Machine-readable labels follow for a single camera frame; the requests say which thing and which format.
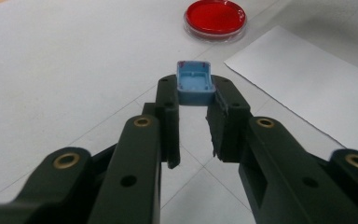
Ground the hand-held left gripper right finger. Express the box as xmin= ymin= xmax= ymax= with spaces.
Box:
xmin=205 ymin=75 xmax=358 ymax=224

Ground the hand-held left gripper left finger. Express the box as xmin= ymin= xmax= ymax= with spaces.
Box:
xmin=88 ymin=74 xmax=182 ymax=224

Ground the blue stamp cap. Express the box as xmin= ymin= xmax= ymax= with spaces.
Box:
xmin=176 ymin=60 xmax=217 ymax=106

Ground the red round dish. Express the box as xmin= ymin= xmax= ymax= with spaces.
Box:
xmin=183 ymin=0 xmax=248 ymax=43

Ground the white paper sheet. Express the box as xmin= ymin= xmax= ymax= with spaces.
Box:
xmin=223 ymin=25 xmax=358 ymax=153

